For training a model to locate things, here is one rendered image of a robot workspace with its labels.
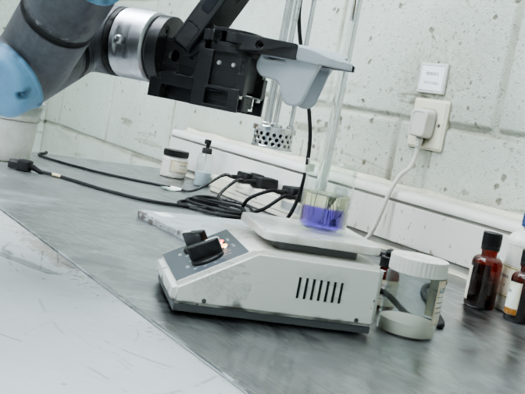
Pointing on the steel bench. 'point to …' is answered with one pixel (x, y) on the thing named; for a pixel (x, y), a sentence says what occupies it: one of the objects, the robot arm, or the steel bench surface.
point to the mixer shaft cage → (278, 137)
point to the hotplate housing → (282, 285)
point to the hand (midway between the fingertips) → (342, 59)
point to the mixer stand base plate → (188, 222)
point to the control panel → (179, 267)
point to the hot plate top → (270, 231)
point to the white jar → (174, 163)
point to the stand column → (345, 75)
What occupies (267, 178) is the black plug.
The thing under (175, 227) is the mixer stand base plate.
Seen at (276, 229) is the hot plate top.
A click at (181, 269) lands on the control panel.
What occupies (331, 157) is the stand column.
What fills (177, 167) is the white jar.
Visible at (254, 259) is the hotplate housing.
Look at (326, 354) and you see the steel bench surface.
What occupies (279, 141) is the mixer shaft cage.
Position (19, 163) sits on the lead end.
